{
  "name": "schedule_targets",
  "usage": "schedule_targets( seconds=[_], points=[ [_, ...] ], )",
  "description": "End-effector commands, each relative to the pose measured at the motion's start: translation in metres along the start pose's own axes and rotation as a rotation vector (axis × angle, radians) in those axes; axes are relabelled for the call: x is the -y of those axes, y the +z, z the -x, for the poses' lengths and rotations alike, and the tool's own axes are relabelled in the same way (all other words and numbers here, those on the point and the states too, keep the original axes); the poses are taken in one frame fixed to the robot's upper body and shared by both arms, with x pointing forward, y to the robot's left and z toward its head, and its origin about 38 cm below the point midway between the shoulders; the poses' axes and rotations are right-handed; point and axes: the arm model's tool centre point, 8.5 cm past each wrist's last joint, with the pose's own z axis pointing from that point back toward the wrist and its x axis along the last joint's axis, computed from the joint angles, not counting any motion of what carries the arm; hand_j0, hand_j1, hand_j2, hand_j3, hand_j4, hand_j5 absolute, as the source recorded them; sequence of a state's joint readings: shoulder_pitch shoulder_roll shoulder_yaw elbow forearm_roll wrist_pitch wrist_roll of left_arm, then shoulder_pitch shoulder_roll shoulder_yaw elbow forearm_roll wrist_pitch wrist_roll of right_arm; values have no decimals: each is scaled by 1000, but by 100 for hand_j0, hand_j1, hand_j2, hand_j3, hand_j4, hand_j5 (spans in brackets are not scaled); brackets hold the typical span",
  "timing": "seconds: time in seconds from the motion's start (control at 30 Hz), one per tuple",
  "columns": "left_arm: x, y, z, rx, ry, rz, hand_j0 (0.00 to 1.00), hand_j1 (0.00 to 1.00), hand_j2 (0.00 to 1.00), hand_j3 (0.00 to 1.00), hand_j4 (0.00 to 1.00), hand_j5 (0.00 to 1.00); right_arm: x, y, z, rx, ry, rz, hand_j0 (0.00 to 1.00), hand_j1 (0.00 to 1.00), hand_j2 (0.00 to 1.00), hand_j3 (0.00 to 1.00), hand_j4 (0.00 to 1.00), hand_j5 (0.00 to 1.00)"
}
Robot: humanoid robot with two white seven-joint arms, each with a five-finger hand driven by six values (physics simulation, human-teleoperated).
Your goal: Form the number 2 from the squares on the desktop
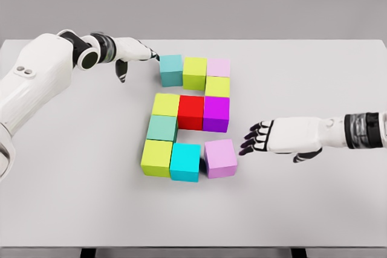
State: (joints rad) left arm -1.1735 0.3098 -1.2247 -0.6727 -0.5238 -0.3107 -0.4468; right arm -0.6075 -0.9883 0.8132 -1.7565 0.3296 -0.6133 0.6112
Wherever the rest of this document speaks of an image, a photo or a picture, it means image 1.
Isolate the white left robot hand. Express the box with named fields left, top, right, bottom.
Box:
left=114, top=37, right=161, bottom=84

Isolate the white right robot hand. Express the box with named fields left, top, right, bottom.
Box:
left=238, top=118, right=324, bottom=164

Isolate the teal blue cube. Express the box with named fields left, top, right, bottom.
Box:
left=158, top=54, right=184, bottom=88

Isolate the light pink cube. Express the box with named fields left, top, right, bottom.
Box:
left=206, top=57, right=232, bottom=79
left=204, top=138, right=238, bottom=179

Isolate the lime green cube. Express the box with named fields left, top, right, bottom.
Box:
left=182, top=56, right=208, bottom=91
left=140, top=139, right=174, bottom=178
left=204, top=76, right=231, bottom=98
left=151, top=92, right=181, bottom=118

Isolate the purple cube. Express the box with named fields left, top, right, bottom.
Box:
left=202, top=95, right=230, bottom=134

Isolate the mint green cube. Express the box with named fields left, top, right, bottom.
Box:
left=145, top=114, right=179, bottom=143

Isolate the red cube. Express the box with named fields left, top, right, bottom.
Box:
left=177, top=94, right=206, bottom=131

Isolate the cyan cube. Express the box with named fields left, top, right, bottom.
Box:
left=169, top=142, right=202, bottom=183

